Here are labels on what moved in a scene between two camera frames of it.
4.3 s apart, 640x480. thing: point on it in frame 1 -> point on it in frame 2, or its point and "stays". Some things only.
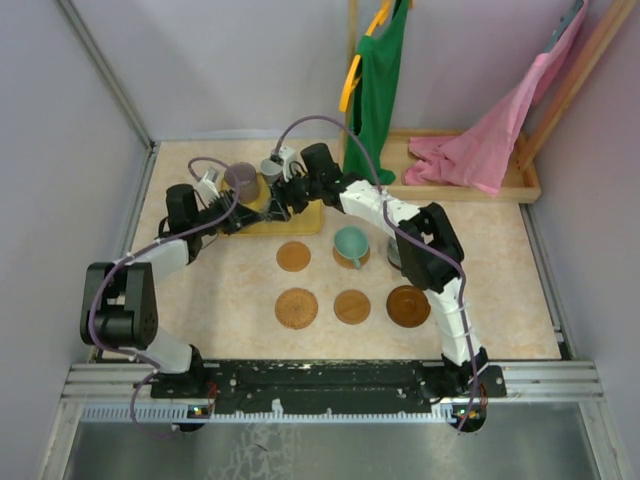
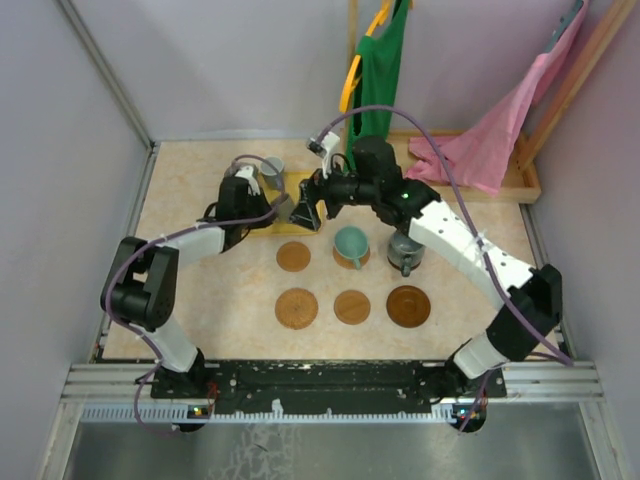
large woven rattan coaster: (296, 308) stays
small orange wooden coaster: (352, 306) stays
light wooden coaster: (293, 256) stays
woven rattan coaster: (348, 262) stays
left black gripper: (241, 216) -> (261, 200)
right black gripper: (283, 199) -> (312, 189)
